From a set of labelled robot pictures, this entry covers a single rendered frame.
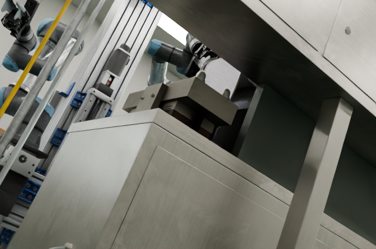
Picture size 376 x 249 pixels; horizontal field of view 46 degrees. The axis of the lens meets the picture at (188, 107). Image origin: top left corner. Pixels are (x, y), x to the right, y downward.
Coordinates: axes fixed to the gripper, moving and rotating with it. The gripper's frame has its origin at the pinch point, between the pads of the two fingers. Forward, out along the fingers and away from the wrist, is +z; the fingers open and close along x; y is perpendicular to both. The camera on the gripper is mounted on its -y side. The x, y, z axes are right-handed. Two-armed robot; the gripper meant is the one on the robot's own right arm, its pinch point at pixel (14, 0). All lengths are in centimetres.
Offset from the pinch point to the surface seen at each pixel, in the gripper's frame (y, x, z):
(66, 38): 29, -55, 78
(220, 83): -4, -84, 23
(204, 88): 11, -81, 48
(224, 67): -10, -82, 22
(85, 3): 21, -53, 78
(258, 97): 1, -96, 40
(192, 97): 15, -80, 49
